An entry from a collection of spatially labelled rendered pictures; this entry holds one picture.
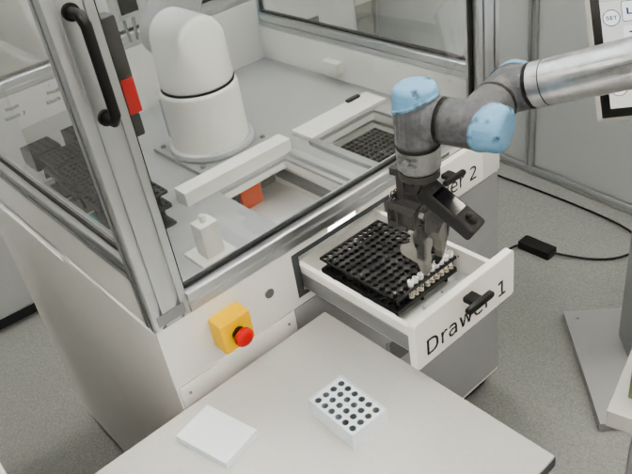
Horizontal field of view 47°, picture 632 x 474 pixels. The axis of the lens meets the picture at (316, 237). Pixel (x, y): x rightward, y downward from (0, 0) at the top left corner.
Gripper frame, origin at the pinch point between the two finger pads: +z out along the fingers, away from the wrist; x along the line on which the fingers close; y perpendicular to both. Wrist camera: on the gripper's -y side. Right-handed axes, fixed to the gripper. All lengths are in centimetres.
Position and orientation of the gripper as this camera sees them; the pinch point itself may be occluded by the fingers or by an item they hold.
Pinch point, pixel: (434, 264)
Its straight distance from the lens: 136.3
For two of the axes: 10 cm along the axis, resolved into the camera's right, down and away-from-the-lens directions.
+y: -7.6, -2.8, 5.8
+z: 1.4, 8.1, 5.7
